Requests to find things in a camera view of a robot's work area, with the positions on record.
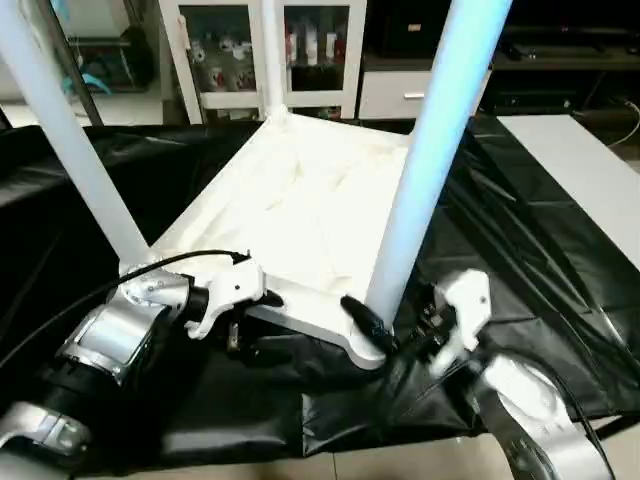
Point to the black speaker box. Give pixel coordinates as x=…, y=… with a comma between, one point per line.
x=410, y=25

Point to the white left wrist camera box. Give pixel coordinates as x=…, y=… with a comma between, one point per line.
x=235, y=285

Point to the white plastic table leg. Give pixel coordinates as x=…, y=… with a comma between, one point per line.
x=440, y=150
x=270, y=60
x=60, y=130

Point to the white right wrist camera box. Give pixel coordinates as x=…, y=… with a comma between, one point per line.
x=465, y=300

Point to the black mat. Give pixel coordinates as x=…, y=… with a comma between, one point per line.
x=560, y=260

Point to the white glass door cabinet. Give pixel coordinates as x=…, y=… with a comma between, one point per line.
x=225, y=60

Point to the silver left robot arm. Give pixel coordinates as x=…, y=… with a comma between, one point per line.
x=120, y=330

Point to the dark low tv stand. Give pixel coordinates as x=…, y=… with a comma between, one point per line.
x=570, y=70

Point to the white drawer unit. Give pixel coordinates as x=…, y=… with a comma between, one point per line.
x=390, y=95

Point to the clear plastic storage box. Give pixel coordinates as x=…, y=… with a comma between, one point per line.
x=112, y=65

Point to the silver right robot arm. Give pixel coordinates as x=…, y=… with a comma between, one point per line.
x=530, y=400

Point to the white plastic table top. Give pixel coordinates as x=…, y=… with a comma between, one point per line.
x=300, y=200

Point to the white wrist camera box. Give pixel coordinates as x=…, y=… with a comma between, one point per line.
x=465, y=300
x=235, y=285

